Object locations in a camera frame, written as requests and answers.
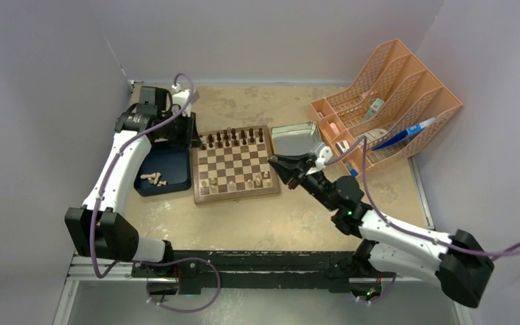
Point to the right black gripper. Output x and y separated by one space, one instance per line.
287 166

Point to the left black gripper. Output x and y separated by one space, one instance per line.
190 137

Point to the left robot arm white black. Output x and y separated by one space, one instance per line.
98 227

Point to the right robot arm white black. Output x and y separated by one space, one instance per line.
455 263

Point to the wooden chess board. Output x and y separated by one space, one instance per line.
233 162

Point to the gold metal tin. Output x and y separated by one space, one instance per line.
296 139

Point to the dark blue tin lid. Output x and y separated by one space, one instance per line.
172 163

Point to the white stapler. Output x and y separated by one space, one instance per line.
342 146

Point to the pink eraser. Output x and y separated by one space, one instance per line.
334 128

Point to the blue grey marker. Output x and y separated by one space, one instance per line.
352 171

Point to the white card pack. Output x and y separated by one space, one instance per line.
373 108

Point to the orange plastic file organizer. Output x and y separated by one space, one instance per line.
412 94

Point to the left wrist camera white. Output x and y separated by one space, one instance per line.
184 97

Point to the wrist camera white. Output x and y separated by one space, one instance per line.
184 97
320 155

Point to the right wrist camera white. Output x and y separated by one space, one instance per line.
320 155

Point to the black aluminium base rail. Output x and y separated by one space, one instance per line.
334 271

